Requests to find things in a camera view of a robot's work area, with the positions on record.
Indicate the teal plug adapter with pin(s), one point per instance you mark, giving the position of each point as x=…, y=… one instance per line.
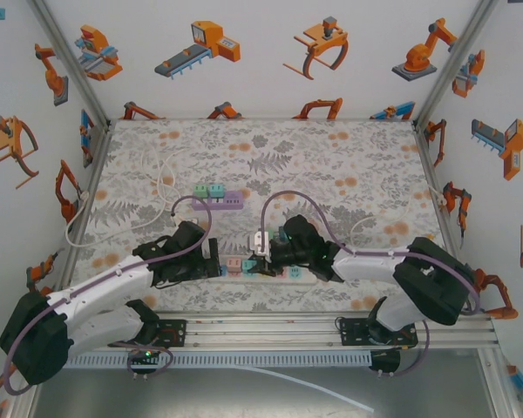
x=216, y=190
x=294, y=273
x=248, y=266

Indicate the pink plug adapter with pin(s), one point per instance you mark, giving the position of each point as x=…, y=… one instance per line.
x=234, y=267

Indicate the white multicolour socket power strip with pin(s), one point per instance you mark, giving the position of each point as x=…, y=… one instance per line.
x=305, y=281

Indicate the green plug adapter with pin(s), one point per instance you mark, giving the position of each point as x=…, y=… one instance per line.
x=200, y=190

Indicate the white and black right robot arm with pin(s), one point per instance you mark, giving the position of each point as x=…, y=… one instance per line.
x=366, y=263

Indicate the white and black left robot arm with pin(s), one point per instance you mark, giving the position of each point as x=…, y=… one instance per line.
x=100, y=281

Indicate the purple power strip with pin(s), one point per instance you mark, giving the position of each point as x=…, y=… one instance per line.
x=226, y=202

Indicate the black controller box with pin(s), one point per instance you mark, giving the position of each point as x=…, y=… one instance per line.
x=141, y=359
x=385, y=360

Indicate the thin white tube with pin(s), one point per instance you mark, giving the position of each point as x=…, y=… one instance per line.
x=331, y=393

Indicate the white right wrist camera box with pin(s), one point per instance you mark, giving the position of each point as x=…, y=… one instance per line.
x=260, y=241

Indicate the wide aluminium mounting rail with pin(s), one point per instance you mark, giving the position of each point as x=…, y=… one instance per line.
x=261, y=331

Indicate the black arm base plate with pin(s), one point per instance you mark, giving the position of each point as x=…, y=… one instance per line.
x=353, y=332
x=174, y=333

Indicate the aluminium frame side rail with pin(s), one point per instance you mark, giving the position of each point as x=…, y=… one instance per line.
x=429, y=165
x=91, y=174

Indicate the aluminium frame post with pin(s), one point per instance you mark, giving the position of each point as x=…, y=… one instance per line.
x=455, y=61
x=24, y=405
x=494, y=383
x=69, y=65

